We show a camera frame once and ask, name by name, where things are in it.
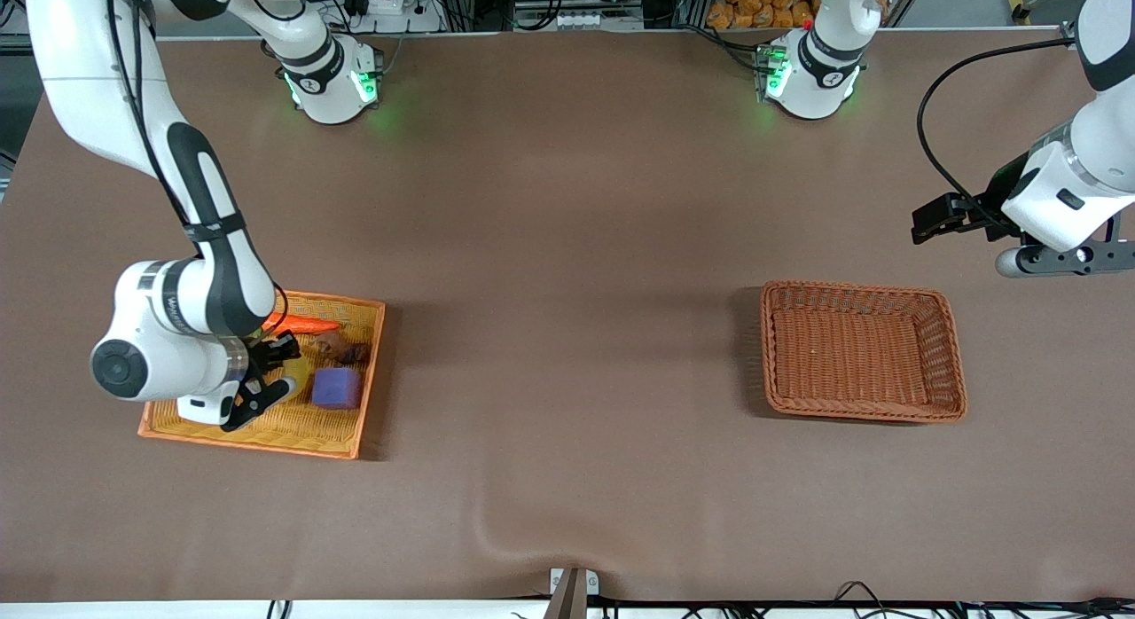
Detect yellow wicker tray orange rim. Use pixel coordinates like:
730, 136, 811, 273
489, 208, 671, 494
137, 289, 387, 462

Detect orange snack bags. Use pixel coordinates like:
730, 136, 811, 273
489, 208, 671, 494
706, 0, 822, 32

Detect brown toy animal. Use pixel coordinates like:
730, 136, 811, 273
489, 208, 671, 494
309, 331, 372, 368

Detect white power strip with plugs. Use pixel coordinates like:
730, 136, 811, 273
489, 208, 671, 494
341, 0, 444, 35

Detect metal table edge bracket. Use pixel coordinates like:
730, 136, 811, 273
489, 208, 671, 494
543, 567, 601, 619

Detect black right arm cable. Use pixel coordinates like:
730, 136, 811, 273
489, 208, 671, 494
99, 0, 292, 338

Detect purple cube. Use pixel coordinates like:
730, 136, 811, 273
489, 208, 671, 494
309, 367, 364, 412

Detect orange toy carrot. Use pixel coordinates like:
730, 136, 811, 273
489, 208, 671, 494
250, 312, 342, 339

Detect brown wicker basket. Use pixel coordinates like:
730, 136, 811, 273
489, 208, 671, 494
759, 279, 969, 425

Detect white socket strip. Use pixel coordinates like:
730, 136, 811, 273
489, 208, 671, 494
516, 11, 646, 32

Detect yellow clear tape roll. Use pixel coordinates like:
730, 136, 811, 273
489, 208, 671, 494
262, 357, 308, 409

